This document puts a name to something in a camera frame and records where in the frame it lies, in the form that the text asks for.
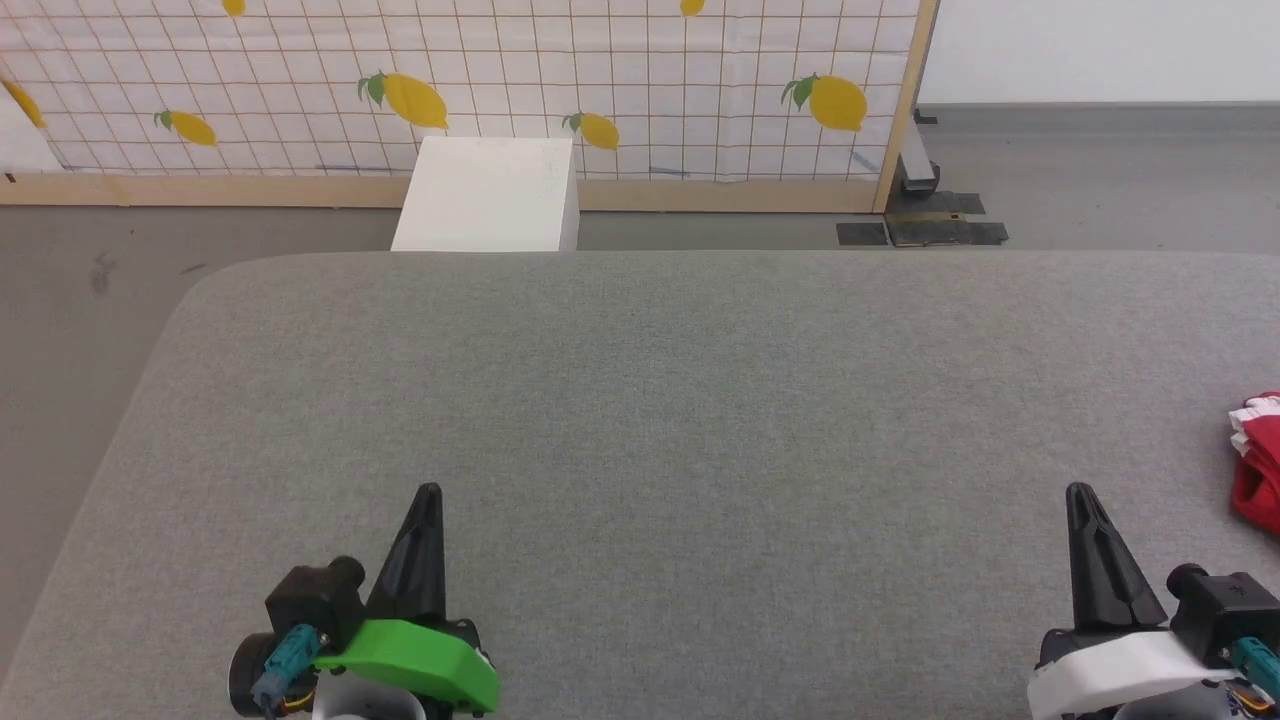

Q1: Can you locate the lemon-print wooden-framed screen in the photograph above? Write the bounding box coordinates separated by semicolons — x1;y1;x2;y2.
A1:
0;0;942;215

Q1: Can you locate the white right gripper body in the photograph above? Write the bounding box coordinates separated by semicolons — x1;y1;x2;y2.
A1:
1026;626;1219;720

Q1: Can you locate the teal-plug left gripper cable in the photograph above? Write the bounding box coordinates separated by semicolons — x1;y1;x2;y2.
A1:
250;624;323;719

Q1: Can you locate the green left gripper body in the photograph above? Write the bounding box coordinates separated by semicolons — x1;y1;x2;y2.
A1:
312;617;500;715

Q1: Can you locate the teal-plug gripper cable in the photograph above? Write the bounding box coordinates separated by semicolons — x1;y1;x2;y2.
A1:
250;624;323;719
1228;636;1280;713

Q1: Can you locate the grey upholstered sofa cushion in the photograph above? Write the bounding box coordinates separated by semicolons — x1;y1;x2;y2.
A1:
0;249;1280;720

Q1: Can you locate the red garment with white trim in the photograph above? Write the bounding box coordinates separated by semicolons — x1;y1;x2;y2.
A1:
1227;392;1280;538

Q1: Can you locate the large black floor tape patch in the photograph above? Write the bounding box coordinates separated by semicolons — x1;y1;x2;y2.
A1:
886;190;1010;248

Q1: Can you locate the white rectangular box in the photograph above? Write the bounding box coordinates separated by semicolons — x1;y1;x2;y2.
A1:
389;136;582;254

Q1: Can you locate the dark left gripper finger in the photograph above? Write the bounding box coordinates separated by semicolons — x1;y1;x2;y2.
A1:
415;483;449;625
365;483;433;623

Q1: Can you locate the teal-plug right gripper cable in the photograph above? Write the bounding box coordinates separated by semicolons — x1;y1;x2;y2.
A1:
1228;636;1280;713

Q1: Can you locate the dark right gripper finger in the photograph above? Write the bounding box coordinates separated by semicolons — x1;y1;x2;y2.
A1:
1065;482;1133;633
1082;483;1169;631

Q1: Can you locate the grey metal screen foot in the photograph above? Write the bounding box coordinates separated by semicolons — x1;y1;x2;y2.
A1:
896;107;942;197

